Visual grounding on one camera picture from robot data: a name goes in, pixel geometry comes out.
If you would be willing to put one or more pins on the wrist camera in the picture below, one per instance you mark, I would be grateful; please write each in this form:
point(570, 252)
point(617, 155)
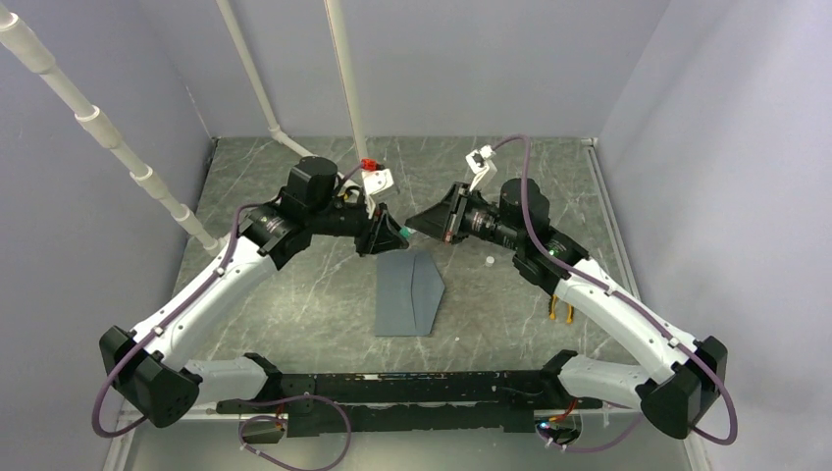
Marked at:
point(482, 167)
point(379, 186)

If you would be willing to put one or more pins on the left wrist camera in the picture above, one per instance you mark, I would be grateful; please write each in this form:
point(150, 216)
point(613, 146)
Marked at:
point(379, 186)

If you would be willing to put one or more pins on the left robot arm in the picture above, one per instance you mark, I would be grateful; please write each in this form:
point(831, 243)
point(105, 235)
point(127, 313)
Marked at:
point(152, 365)

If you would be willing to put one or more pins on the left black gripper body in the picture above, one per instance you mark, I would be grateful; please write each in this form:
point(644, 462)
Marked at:
point(364, 241)

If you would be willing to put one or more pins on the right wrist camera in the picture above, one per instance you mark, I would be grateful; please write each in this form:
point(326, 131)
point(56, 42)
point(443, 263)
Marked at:
point(482, 167)

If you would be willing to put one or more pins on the grey envelope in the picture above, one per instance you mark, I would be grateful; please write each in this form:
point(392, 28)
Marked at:
point(409, 291)

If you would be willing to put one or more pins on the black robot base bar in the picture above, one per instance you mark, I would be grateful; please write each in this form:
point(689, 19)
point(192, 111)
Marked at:
point(318, 403)

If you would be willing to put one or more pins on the white pvc pipe frame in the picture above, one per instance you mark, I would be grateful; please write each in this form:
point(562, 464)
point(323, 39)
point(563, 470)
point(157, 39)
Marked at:
point(18, 38)

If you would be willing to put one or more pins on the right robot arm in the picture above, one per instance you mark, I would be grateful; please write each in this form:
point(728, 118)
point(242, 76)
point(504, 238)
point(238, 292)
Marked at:
point(677, 381)

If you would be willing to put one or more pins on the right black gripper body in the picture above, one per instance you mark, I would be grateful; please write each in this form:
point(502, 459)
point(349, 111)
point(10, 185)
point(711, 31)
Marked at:
point(454, 225)

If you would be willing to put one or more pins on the yellow handled pliers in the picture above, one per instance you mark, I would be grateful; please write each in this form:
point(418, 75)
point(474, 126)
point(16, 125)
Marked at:
point(557, 306)

